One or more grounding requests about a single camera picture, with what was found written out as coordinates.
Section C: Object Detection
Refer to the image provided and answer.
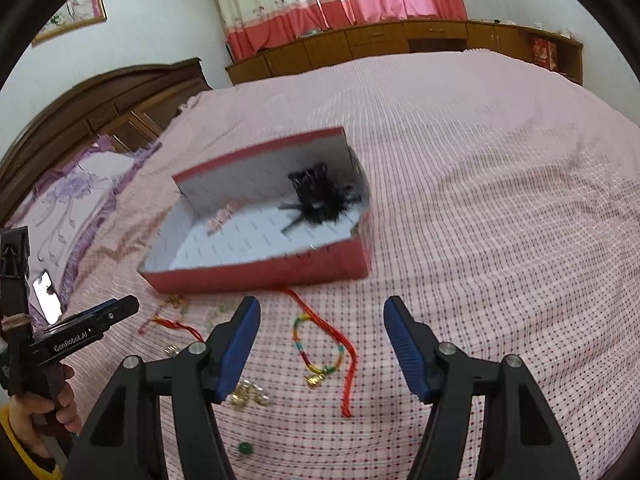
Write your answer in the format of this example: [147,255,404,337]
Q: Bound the green bead earring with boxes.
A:
[236,441,255,457]

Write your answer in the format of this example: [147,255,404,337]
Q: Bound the multicolour bead bracelet gold charm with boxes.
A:
[292,313,345,389]

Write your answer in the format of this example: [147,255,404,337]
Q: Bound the pink pig bead bracelet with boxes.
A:
[205,204,239,238]

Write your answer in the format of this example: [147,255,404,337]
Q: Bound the red string cord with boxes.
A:
[278,286,359,418]

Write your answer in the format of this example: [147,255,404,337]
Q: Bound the black feather hair clip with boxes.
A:
[278,162,361,234]

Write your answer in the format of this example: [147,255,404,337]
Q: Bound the left hand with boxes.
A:
[9,364,82,458]

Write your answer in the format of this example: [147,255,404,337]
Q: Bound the white smartphone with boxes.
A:
[32,271,63,324]

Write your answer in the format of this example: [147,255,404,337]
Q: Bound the small gold earring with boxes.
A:
[165,344,180,358]

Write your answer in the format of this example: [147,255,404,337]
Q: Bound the gold pearl earrings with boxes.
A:
[230,379,272,410]

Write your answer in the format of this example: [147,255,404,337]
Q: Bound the purple floral pillow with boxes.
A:
[6,140,162,304]

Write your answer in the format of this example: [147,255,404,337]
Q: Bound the pink checked bedspread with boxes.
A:
[70,51,639,479]

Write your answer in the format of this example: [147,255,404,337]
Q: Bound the dark wooden headboard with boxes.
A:
[1,58,209,221]

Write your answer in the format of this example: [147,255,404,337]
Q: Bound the red cardboard box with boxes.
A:
[139,127,370,294]

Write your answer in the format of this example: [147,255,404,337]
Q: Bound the red box on shelf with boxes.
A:
[532,37,558,72]

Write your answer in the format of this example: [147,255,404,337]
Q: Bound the long wooden cabinet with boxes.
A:
[226,20,584,86]

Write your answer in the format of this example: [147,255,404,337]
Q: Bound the red cord bracelet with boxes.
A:
[138,294,206,345]

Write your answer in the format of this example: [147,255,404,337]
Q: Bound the framed wall picture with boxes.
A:
[32,0,107,47]

